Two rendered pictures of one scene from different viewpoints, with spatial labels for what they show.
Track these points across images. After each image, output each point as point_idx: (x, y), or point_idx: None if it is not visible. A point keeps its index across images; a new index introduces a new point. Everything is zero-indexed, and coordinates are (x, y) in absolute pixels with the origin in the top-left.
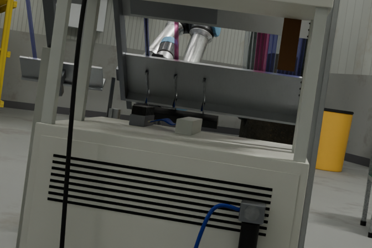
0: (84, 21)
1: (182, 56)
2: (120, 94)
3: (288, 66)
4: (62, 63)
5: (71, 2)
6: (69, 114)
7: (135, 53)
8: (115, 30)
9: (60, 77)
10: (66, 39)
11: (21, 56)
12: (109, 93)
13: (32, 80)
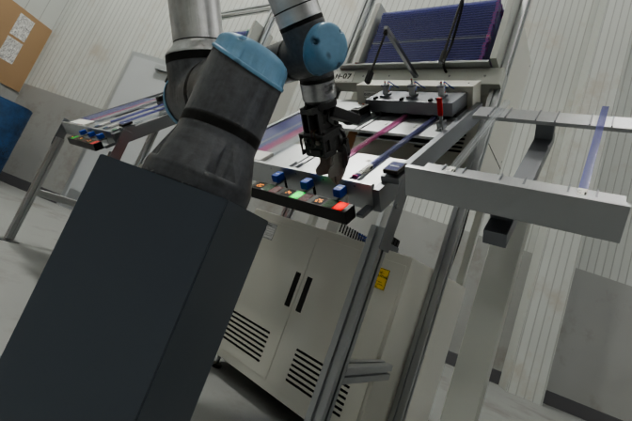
0: None
1: None
2: (386, 207)
3: None
4: (466, 248)
5: (514, 121)
6: (449, 272)
7: (400, 159)
8: (438, 158)
9: (463, 256)
10: (469, 234)
11: (622, 195)
12: (402, 210)
13: (582, 233)
